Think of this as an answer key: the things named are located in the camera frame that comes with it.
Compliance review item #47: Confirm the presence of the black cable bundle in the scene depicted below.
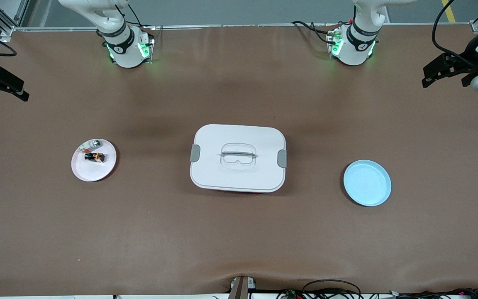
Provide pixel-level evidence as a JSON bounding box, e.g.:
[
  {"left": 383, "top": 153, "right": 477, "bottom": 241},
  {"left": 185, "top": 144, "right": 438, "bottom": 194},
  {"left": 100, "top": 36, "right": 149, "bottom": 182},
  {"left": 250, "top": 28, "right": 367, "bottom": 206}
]
[{"left": 276, "top": 279, "right": 478, "bottom": 299}]

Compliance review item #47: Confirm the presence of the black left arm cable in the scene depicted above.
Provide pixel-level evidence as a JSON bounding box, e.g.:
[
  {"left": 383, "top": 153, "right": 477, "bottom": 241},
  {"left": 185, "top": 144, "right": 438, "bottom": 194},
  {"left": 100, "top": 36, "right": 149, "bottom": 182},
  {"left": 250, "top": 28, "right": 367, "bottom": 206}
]
[{"left": 431, "top": 0, "right": 478, "bottom": 68}]

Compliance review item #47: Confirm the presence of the light blue round plate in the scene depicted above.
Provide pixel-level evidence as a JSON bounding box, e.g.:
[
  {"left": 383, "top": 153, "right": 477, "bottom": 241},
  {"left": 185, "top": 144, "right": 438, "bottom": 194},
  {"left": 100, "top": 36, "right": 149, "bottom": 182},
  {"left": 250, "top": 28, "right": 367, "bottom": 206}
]
[{"left": 343, "top": 160, "right": 392, "bottom": 207}]

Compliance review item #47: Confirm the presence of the grey metal bracket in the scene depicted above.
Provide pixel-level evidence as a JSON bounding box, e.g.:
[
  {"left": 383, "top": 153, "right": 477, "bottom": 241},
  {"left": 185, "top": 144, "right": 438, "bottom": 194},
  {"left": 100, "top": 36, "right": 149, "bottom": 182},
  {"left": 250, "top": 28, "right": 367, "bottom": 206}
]
[{"left": 228, "top": 275, "right": 256, "bottom": 299}]

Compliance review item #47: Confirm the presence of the white lidded storage box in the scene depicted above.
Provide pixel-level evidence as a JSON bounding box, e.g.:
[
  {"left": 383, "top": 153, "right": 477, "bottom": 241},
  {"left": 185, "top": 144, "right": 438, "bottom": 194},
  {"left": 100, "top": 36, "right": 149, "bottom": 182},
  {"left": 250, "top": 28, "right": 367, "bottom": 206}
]
[{"left": 189, "top": 124, "right": 288, "bottom": 194}]

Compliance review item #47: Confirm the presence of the pink round plate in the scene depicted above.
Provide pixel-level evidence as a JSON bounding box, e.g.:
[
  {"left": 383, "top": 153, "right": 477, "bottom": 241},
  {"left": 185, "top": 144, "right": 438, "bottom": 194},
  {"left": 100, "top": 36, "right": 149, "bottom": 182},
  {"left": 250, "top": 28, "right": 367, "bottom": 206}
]
[{"left": 71, "top": 138, "right": 117, "bottom": 182}]

